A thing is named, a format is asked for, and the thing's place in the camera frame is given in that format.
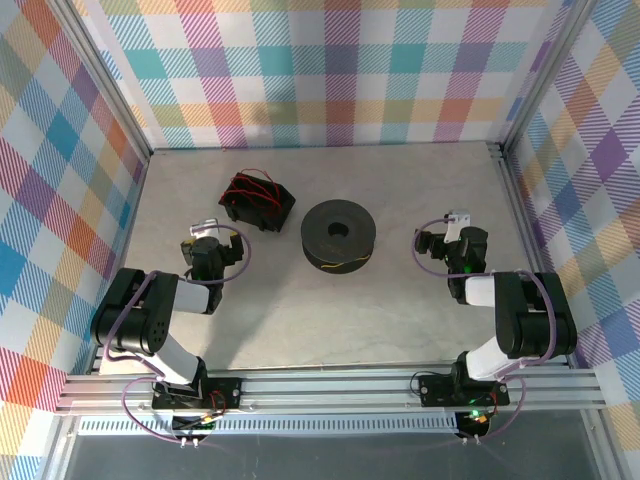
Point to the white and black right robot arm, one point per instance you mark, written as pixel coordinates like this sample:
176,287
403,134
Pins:
530,315

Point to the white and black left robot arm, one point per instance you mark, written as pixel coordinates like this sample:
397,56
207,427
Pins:
135,320

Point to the black plastic box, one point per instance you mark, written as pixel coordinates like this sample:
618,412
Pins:
260,217

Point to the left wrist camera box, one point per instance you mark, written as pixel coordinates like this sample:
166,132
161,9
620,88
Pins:
202,228

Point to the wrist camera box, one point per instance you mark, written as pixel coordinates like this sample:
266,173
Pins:
457,222
202,228

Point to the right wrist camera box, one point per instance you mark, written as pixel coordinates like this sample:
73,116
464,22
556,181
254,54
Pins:
457,222

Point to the aluminium side rail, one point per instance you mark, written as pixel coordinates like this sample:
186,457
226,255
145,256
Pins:
530,240

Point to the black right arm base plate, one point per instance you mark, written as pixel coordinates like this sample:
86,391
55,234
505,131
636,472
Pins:
435,390

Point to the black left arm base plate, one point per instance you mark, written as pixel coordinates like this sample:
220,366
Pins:
227,392

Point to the aluminium frame rail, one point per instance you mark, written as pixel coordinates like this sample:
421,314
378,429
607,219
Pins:
325,395

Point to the aluminium corner post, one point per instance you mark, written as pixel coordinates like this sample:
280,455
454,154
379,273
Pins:
545,75
100,75

